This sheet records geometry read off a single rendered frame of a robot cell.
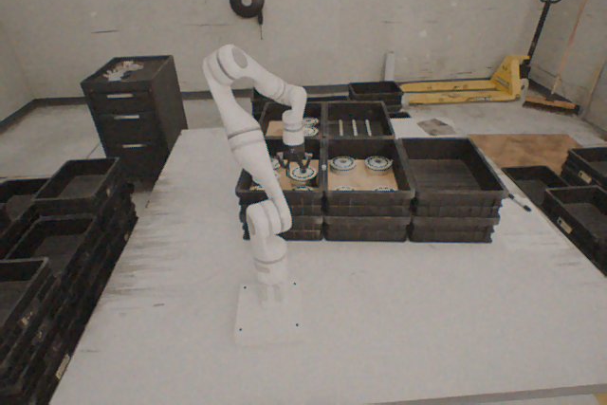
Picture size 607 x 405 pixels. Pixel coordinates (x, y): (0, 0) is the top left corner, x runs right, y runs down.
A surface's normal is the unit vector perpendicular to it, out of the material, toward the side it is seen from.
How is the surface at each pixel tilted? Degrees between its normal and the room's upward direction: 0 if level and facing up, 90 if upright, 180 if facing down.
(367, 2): 90
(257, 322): 4
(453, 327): 0
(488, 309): 0
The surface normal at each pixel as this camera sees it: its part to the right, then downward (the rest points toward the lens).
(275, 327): -0.04, -0.88
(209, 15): 0.07, 0.53
